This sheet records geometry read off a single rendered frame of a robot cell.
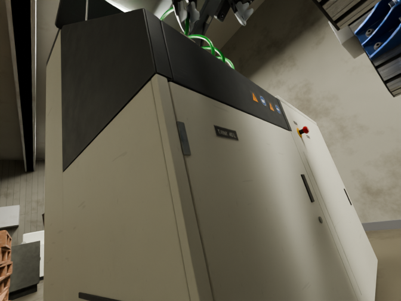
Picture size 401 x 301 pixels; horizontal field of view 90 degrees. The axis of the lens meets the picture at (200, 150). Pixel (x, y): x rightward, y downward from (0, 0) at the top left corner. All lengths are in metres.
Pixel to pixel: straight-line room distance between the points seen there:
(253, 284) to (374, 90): 2.61
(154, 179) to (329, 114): 2.69
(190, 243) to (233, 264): 0.09
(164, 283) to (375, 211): 2.61
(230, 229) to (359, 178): 2.49
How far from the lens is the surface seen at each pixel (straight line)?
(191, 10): 0.89
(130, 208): 0.40
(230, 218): 0.36
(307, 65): 3.16
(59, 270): 0.87
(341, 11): 0.32
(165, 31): 0.49
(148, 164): 0.35
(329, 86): 2.97
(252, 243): 0.41
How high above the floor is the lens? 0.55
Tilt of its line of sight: 17 degrees up
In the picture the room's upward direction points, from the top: 13 degrees counter-clockwise
